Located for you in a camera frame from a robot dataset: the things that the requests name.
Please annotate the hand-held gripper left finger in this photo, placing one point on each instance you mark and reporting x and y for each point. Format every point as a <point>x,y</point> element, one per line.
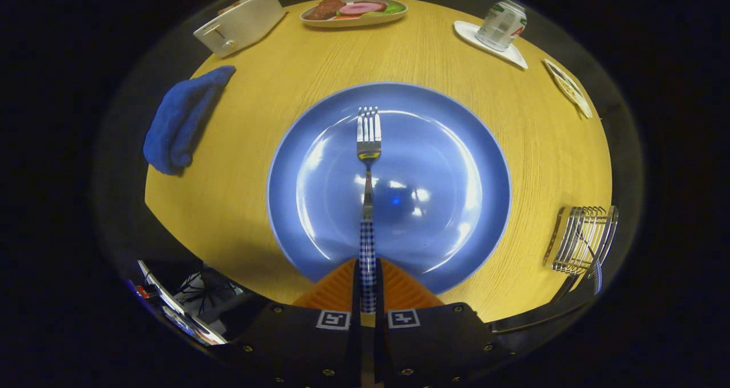
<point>357,285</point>

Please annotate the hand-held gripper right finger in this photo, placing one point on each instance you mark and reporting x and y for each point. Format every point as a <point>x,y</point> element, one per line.
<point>379,285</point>

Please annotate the blue round plate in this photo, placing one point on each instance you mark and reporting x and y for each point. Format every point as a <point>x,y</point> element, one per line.
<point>445,177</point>

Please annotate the blue cloth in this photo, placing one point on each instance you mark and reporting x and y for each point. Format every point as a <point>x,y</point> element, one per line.
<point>179,120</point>

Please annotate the oval plate of food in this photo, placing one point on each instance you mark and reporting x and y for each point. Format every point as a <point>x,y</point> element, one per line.
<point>353,21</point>

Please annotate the white square coaster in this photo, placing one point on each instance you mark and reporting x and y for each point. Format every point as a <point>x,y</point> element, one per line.
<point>465,31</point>

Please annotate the white divided snack tray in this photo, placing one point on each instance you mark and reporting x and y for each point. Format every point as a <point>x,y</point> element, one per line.
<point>567,85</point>

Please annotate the pink ham slice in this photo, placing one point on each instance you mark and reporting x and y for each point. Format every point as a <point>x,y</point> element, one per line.
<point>362,8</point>

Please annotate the brown meat piece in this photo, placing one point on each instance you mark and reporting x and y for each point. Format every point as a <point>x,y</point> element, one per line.
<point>325,9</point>

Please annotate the green lettuce leaf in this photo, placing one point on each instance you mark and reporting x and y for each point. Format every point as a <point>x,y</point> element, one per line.
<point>394,7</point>

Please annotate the white toaster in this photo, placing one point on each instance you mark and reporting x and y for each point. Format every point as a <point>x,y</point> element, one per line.
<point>245,25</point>

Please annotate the white green drink bottle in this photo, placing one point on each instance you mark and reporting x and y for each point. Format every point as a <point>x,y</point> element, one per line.
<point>502,25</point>

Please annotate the brown toast slice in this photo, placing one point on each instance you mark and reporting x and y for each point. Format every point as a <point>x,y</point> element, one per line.
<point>236,3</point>

